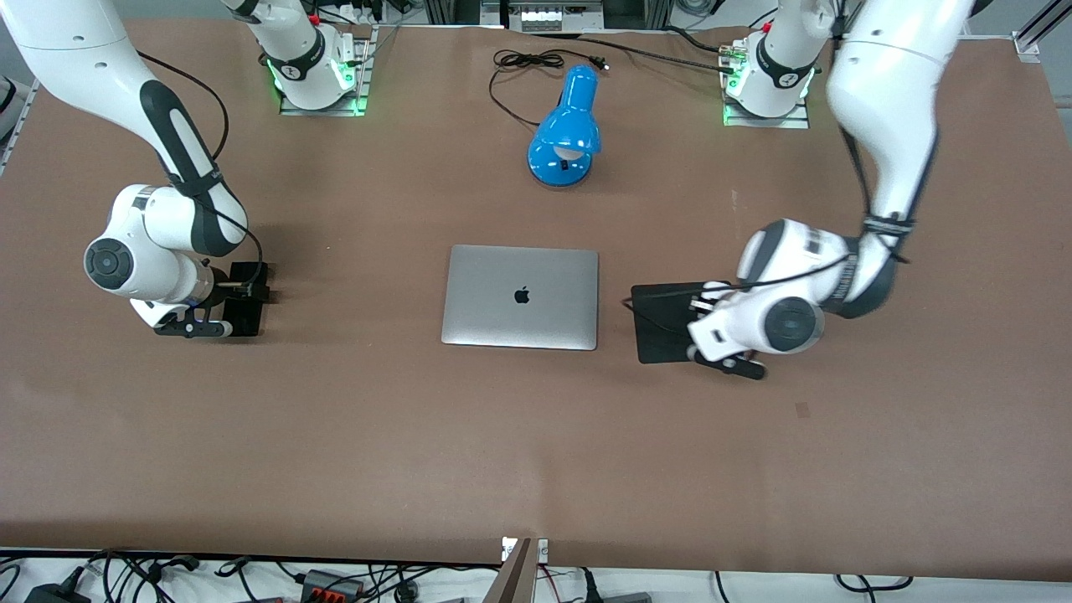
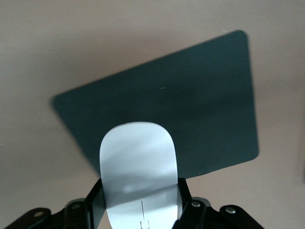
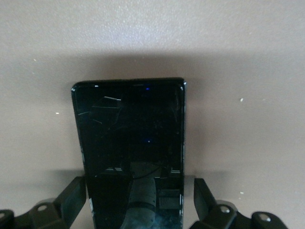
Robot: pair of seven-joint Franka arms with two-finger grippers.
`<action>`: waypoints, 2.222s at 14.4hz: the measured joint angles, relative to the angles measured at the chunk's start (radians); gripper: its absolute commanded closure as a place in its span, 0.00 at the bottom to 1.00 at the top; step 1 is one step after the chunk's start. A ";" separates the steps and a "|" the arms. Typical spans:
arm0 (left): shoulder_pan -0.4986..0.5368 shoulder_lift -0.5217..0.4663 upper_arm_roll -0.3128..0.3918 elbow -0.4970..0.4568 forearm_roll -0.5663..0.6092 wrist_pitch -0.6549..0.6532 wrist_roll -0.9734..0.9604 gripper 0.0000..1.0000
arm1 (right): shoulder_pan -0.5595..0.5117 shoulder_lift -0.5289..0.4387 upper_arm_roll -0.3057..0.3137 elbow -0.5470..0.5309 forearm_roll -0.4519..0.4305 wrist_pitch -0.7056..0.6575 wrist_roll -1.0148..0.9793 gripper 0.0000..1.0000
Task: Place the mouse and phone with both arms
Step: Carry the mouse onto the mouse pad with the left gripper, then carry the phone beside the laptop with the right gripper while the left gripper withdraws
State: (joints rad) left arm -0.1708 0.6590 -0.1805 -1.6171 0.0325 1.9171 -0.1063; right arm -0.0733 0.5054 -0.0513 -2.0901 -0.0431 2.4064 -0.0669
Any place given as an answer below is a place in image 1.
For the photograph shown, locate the black smartphone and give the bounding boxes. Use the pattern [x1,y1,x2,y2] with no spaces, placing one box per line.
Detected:
[224,262,271,338]

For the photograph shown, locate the black mouse pad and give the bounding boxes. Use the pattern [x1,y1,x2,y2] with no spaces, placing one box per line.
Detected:
[630,282,713,365]

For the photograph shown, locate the silver closed laptop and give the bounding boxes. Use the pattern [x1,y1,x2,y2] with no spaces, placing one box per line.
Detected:
[441,245,600,352]

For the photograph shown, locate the blue desk lamp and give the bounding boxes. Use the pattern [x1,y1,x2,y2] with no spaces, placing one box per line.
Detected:
[526,64,603,189]

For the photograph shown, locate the black box with red buttons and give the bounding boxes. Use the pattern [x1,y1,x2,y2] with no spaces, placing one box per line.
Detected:
[300,569,367,603]

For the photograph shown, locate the black power adapter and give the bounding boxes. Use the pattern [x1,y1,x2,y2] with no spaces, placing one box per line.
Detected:
[23,582,91,603]

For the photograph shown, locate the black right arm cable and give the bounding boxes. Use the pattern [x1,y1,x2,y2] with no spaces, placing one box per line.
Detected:
[134,50,265,290]

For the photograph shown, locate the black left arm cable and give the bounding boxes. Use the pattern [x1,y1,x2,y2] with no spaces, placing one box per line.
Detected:
[708,17,918,294]

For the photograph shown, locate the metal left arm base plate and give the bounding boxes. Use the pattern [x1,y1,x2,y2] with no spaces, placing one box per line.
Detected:
[721,80,812,130]

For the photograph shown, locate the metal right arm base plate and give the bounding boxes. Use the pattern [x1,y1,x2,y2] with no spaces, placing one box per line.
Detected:
[279,25,374,117]

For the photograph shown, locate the black cable to arm base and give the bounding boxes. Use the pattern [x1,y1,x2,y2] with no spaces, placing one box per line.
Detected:
[534,30,740,76]

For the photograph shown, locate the aluminium frame rail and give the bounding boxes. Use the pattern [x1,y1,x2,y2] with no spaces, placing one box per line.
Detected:
[1012,0,1072,61]
[0,80,39,173]

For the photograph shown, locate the black lamp power cord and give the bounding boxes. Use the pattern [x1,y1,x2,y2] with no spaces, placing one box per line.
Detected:
[488,49,611,129]

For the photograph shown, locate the small metal table bracket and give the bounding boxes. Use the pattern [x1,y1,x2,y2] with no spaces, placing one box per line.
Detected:
[501,537,549,564]

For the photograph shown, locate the brown wooden post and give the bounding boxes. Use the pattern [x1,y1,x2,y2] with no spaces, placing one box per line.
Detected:
[482,539,534,603]

